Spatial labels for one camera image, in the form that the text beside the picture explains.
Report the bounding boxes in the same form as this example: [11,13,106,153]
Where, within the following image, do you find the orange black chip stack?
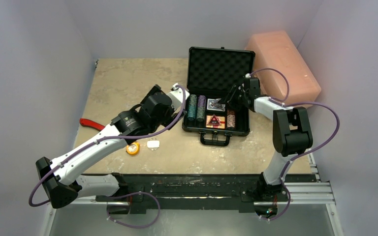
[227,109,236,116]

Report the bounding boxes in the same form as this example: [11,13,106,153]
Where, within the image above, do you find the orange blue chip stack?
[226,115,236,130]

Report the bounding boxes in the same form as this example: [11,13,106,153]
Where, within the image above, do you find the purple black chip stack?
[197,95,206,110]

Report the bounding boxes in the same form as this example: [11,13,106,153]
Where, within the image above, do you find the yellow blue chip stack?
[196,107,205,122]

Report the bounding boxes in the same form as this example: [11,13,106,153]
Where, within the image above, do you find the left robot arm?
[29,84,190,209]

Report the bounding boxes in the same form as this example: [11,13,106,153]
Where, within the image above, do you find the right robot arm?
[219,77,313,200]

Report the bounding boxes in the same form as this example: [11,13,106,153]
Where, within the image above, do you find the black poker set case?
[182,47,255,147]

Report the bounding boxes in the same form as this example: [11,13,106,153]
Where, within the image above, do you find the blue card deck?
[207,98,225,112]

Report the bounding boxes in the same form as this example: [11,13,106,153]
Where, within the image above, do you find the red card deck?
[205,114,226,129]

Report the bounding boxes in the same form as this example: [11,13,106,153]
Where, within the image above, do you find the triangular all-in button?
[207,115,221,126]

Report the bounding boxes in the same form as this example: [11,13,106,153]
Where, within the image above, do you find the yellow blue chips in case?
[188,94,197,110]

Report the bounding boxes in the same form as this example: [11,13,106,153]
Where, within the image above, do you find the green blue chip stack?
[187,107,196,121]

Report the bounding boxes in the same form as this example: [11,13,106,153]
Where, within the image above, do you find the pink plastic storage box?
[245,30,321,106]

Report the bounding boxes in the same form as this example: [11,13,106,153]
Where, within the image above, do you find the orange tape measure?
[126,142,140,156]

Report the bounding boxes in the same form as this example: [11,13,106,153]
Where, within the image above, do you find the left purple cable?
[28,84,187,207]

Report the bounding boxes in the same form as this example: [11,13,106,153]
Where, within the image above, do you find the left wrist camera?
[166,83,190,111]

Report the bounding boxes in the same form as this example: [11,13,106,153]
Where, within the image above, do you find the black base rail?
[95,174,335,218]

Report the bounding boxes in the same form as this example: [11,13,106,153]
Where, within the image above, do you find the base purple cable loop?
[106,191,161,229]

